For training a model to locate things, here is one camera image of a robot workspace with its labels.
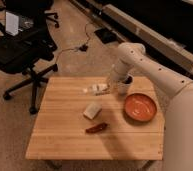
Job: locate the white cup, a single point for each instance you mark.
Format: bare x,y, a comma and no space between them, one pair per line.
122,87

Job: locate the white paper on chair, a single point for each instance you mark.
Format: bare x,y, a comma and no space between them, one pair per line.
11,23

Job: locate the wooden table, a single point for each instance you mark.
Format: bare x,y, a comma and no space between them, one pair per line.
59,129

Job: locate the black floor pad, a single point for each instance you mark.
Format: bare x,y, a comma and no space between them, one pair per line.
105,35

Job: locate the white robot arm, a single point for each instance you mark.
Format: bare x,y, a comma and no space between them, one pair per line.
178,134

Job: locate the orange ceramic bowl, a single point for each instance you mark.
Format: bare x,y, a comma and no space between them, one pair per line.
140,107

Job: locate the white sponge block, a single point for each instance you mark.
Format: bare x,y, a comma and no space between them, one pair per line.
92,110

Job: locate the long wooden beam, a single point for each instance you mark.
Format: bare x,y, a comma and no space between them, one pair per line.
175,53

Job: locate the black power adapter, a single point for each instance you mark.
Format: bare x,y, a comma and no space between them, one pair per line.
83,48

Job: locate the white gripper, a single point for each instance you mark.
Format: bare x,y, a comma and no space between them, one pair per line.
118,73

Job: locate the black office chair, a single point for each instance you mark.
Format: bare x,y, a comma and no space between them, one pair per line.
19,53

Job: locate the clear plastic bottle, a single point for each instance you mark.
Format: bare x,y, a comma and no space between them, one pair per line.
96,89

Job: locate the red chili pepper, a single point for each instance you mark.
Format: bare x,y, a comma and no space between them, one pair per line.
97,128

